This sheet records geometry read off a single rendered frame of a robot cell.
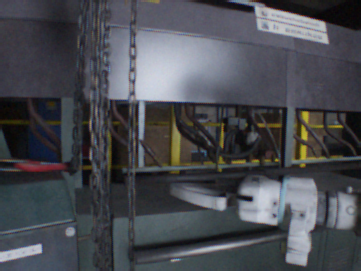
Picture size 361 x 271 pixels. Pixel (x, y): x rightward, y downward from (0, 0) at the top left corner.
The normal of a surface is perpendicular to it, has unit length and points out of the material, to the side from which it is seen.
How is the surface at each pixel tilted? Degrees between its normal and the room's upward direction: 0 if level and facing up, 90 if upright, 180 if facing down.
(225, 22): 78
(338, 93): 90
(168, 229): 90
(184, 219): 90
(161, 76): 90
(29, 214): 45
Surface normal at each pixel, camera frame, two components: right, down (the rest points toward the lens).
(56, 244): 0.61, 0.07
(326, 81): 0.30, 0.08
